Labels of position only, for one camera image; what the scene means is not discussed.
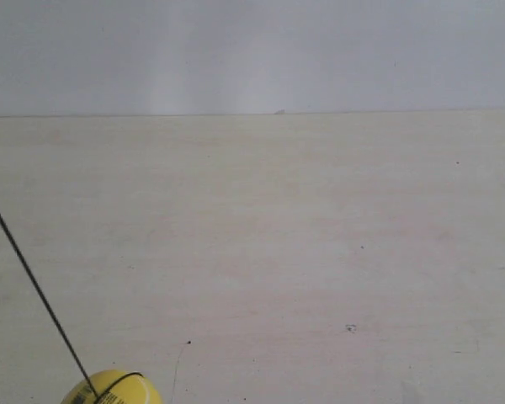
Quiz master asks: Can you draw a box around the yellow tennis ball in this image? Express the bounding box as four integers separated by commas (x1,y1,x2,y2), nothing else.
61,369,164,404

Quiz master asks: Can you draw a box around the black string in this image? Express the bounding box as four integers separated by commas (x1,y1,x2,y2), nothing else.
0,182,143,404

